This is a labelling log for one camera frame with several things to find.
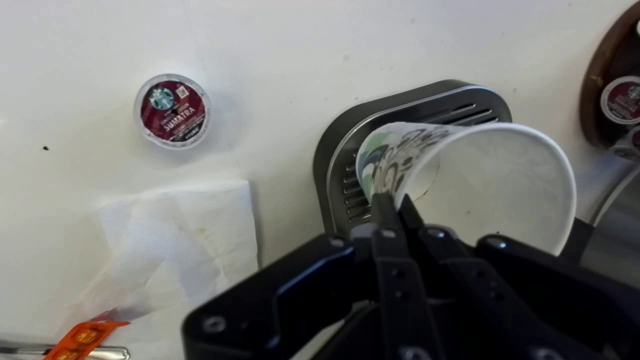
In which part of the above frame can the white paper napkin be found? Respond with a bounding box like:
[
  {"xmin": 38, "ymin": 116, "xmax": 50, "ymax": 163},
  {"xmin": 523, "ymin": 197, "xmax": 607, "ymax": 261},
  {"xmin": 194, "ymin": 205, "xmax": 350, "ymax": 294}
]
[{"xmin": 86, "ymin": 178, "xmax": 261, "ymax": 323}]

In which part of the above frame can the K-cup pod in holder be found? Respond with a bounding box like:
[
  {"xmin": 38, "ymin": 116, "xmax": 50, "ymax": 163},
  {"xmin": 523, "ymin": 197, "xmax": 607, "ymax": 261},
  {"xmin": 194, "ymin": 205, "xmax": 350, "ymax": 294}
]
[{"xmin": 599, "ymin": 74, "xmax": 640, "ymax": 128}]

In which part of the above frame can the green patterned paper cup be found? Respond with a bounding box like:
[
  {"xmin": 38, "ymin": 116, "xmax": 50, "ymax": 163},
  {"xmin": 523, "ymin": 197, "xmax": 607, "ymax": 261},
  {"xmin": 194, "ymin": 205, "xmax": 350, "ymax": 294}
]
[{"xmin": 354, "ymin": 121, "xmax": 578, "ymax": 258}]

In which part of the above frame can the orange red packet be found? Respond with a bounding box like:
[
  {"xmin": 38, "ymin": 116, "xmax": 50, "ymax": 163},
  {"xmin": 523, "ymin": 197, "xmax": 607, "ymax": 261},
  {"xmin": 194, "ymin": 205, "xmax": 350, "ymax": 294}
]
[{"xmin": 43, "ymin": 319, "xmax": 132, "ymax": 360}]

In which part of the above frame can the silver metal bar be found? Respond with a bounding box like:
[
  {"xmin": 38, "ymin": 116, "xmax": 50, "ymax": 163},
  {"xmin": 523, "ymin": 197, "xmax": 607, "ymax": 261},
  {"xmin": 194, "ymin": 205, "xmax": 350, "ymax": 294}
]
[{"xmin": 0, "ymin": 340, "xmax": 132, "ymax": 360}]

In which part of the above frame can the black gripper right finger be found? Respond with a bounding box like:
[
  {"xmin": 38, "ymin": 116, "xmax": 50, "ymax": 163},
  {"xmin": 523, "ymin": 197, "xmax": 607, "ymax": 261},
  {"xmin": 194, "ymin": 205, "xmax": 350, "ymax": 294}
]
[{"xmin": 397, "ymin": 194, "xmax": 582, "ymax": 360}]

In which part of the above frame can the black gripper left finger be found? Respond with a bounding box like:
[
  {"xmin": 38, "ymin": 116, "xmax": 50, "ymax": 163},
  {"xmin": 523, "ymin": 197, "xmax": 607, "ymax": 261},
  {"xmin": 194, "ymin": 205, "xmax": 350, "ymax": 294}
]
[{"xmin": 368, "ymin": 191, "xmax": 448, "ymax": 360}]

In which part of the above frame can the red lid K-cup pod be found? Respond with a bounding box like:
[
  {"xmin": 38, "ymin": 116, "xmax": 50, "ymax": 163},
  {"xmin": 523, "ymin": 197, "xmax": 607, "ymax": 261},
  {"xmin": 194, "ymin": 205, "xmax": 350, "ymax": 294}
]
[{"xmin": 132, "ymin": 71, "xmax": 214, "ymax": 150}]

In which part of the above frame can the K-cup carousel holder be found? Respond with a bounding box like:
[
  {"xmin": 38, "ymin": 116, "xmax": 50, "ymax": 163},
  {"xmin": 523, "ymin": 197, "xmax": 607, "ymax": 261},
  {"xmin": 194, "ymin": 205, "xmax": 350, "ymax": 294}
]
[{"xmin": 578, "ymin": 0, "xmax": 640, "ymax": 153}]

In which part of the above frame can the black coffee maker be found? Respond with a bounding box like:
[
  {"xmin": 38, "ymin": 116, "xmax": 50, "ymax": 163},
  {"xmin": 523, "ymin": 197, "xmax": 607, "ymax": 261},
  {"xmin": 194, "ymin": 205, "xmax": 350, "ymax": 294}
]
[{"xmin": 312, "ymin": 79, "xmax": 640, "ymax": 272}]

